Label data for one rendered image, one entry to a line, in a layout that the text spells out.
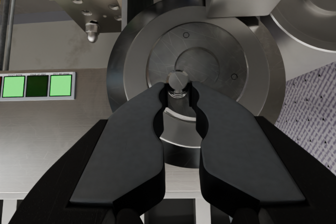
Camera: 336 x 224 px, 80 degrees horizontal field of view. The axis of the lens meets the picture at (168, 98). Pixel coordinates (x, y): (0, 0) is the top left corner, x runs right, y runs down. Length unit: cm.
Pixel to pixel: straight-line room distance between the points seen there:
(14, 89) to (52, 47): 197
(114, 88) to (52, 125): 41
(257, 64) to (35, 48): 260
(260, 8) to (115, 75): 12
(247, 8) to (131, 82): 10
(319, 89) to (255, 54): 18
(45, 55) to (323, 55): 252
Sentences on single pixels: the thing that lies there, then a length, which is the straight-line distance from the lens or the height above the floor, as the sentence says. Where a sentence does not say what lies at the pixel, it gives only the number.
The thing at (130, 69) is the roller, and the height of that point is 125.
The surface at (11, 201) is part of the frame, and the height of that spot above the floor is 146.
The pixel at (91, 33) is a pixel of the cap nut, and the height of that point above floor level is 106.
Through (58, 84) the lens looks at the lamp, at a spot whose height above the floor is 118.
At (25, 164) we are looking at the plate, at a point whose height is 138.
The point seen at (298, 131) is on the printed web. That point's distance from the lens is 38.
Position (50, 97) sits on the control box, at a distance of 58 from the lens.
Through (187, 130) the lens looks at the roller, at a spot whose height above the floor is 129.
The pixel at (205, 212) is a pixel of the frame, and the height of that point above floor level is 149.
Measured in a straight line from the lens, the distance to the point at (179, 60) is 15.
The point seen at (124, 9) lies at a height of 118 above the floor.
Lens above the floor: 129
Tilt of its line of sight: 8 degrees down
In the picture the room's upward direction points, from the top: 179 degrees clockwise
